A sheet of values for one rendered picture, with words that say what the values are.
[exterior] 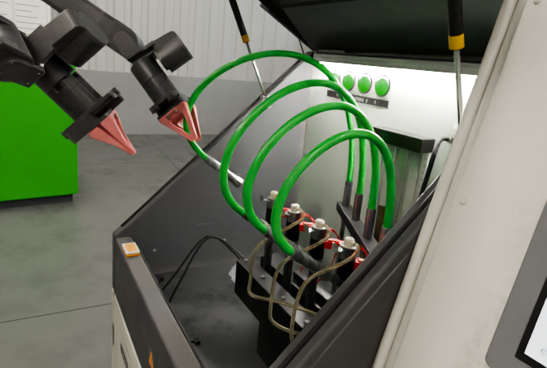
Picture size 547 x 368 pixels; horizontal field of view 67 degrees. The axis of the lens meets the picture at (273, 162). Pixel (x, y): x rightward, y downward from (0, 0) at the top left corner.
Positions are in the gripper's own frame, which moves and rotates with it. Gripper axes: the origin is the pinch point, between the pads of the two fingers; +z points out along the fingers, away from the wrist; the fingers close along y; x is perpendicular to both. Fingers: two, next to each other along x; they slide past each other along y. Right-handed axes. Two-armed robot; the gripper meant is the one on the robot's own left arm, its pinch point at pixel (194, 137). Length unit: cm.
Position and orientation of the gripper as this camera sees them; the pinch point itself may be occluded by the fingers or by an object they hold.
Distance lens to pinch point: 90.1
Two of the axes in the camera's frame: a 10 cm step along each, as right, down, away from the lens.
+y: 1.4, -0.2, 9.9
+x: -8.0, 5.9, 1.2
